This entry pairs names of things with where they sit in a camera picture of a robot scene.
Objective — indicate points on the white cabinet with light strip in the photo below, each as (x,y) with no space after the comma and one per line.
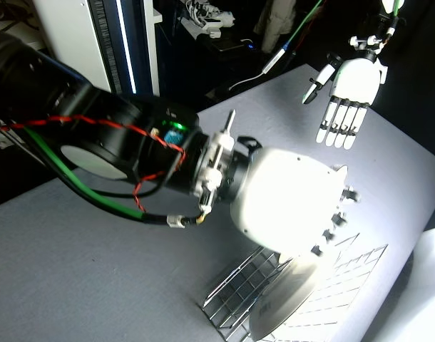
(78,42)

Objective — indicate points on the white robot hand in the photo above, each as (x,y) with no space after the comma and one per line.
(285,203)
(356,82)

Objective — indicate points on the spare white robot hand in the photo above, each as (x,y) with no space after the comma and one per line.
(207,19)

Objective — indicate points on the white plate grey dandelion print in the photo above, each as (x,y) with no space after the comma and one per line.
(285,306)

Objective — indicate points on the grey table cloth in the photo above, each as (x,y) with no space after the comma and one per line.
(78,278)

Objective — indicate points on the dark device with blue light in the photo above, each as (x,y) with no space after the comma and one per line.
(235,45)

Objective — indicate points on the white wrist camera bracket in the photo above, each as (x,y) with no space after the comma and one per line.
(383,75)

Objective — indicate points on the person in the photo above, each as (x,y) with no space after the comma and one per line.
(274,25)

